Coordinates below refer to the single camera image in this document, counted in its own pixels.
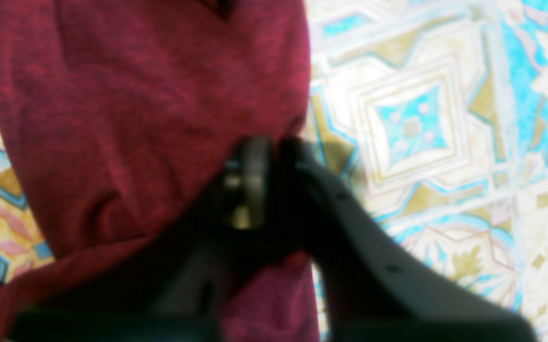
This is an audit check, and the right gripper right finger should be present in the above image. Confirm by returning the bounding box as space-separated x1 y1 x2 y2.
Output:
279 139 536 342

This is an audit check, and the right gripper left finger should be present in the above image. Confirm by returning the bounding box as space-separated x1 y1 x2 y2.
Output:
10 137 272 342

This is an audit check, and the maroon long-sleeve t-shirt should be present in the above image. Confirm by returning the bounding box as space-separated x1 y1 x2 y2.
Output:
0 0 311 341

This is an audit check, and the patterned tile tablecloth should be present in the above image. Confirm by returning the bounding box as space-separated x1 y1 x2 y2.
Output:
0 0 548 342

